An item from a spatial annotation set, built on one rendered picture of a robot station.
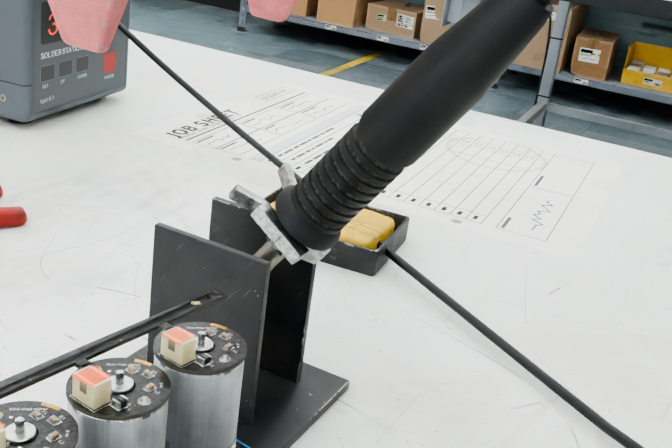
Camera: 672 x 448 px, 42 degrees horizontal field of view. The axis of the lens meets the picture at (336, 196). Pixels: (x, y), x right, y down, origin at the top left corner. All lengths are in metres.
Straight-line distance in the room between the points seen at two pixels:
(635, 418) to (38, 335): 0.24
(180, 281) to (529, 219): 0.29
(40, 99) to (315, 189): 0.35
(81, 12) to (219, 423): 0.12
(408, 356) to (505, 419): 0.05
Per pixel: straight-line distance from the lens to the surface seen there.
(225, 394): 0.24
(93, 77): 0.64
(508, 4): 0.24
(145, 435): 0.22
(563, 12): 3.37
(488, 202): 0.56
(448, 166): 0.61
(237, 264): 0.29
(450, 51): 0.25
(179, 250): 0.30
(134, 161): 0.55
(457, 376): 0.37
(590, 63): 4.26
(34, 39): 0.58
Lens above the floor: 0.94
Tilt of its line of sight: 21 degrees down
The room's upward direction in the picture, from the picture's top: 8 degrees clockwise
